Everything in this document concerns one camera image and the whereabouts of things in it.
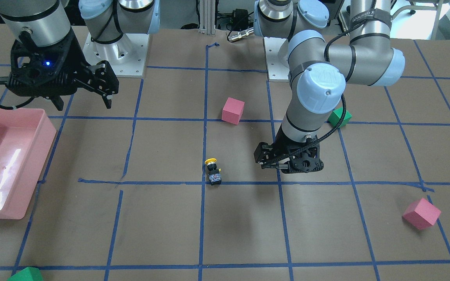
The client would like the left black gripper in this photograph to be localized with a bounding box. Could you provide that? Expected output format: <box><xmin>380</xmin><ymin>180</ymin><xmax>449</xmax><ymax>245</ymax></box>
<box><xmin>254</xmin><ymin>130</ymin><xmax>324</xmax><ymax>174</ymax></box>

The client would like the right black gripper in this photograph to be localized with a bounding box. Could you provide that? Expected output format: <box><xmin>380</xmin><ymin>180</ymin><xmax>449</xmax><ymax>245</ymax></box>
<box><xmin>7</xmin><ymin>30</ymin><xmax>119</xmax><ymax>111</ymax></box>

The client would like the yellow push button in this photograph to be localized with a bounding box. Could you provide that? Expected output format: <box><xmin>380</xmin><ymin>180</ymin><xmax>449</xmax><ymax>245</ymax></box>
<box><xmin>205</xmin><ymin>158</ymin><xmax>222</xmax><ymax>185</ymax></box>

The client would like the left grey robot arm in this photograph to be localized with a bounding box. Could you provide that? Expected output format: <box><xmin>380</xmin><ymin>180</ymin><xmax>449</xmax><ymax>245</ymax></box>
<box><xmin>254</xmin><ymin>0</ymin><xmax>405</xmax><ymax>174</ymax></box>

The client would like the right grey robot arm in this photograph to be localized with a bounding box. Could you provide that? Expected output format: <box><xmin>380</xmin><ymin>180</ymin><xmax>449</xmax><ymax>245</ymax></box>
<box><xmin>0</xmin><ymin>0</ymin><xmax>160</xmax><ymax>111</ymax></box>

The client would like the green foam cube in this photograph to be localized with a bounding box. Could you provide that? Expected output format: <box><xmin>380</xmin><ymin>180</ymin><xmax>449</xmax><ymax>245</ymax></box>
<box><xmin>327</xmin><ymin>107</ymin><xmax>352</xmax><ymax>127</ymax></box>
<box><xmin>7</xmin><ymin>267</ymin><xmax>44</xmax><ymax>281</ymax></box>

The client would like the pink plastic bin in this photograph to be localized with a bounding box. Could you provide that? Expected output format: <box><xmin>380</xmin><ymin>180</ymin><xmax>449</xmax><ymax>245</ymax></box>
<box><xmin>0</xmin><ymin>108</ymin><xmax>57</xmax><ymax>219</ymax></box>

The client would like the pink foam cube centre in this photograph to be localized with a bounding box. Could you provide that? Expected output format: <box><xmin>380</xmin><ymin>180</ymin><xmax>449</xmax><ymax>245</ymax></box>
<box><xmin>221</xmin><ymin>97</ymin><xmax>245</xmax><ymax>125</ymax></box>

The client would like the pink foam cube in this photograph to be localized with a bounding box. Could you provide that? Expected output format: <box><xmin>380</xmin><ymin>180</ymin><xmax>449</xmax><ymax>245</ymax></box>
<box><xmin>221</xmin><ymin>97</ymin><xmax>245</xmax><ymax>125</ymax></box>
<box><xmin>402</xmin><ymin>198</ymin><xmax>441</xmax><ymax>230</ymax></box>

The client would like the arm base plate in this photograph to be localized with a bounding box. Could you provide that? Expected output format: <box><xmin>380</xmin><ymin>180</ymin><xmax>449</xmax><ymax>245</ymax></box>
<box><xmin>264</xmin><ymin>37</ymin><xmax>289</xmax><ymax>82</ymax></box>
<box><xmin>83</xmin><ymin>34</ymin><xmax>151</xmax><ymax>78</ymax></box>

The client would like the aluminium frame post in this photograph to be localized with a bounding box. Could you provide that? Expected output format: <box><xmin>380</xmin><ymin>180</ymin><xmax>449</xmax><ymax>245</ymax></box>
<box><xmin>198</xmin><ymin>0</ymin><xmax>216</xmax><ymax>37</ymax></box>

